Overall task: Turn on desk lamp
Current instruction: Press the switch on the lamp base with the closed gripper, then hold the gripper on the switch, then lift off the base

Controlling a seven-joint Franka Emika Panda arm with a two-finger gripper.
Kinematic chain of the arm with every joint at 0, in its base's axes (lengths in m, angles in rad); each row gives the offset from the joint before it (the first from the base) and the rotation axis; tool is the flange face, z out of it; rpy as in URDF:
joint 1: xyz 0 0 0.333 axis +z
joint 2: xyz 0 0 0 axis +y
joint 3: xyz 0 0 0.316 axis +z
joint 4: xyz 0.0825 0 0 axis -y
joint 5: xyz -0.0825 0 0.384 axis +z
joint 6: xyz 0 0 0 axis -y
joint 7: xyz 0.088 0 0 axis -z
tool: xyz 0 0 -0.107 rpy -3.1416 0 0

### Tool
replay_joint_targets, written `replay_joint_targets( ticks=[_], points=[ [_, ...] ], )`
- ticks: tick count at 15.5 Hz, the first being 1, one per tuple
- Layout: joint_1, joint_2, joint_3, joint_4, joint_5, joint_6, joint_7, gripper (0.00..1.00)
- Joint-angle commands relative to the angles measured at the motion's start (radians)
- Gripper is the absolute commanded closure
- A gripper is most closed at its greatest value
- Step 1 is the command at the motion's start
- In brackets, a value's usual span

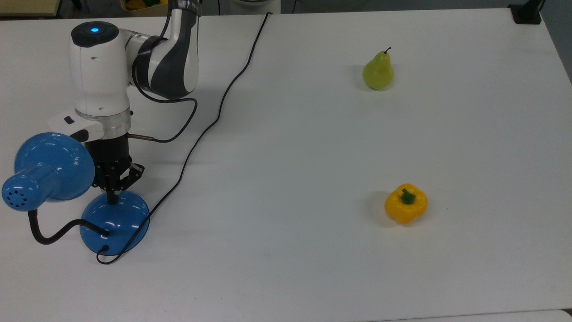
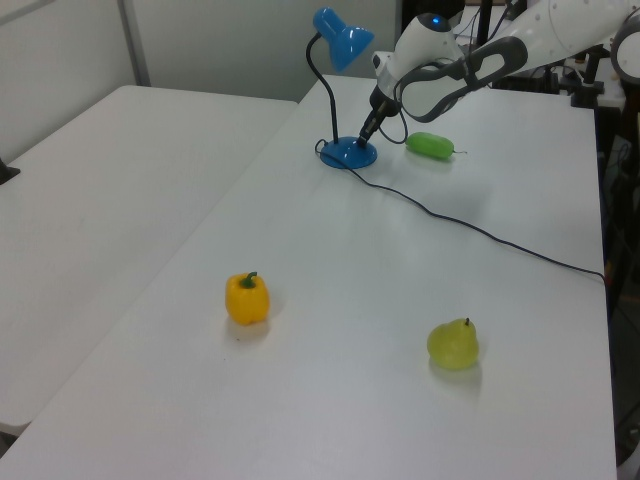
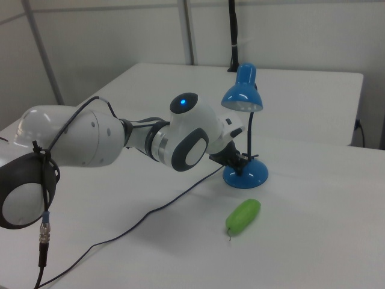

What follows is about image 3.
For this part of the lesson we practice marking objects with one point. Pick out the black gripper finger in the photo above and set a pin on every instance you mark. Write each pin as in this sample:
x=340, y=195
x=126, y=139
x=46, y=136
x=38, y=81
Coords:
x=242, y=158
x=239, y=170

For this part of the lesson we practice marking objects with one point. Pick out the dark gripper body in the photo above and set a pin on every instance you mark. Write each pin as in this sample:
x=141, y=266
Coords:
x=224, y=155

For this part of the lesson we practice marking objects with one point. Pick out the blue desk lamp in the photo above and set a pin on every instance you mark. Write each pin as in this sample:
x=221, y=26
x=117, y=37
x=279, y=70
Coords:
x=249, y=177

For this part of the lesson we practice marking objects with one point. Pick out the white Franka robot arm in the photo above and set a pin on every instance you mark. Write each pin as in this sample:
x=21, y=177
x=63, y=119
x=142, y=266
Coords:
x=90, y=135

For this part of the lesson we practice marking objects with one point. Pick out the green toy cucumber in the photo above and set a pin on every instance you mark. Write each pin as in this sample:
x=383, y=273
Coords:
x=243, y=216

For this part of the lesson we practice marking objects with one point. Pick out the black clamp-on stand pole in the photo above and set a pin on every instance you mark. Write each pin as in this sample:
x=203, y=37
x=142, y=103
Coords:
x=233, y=36

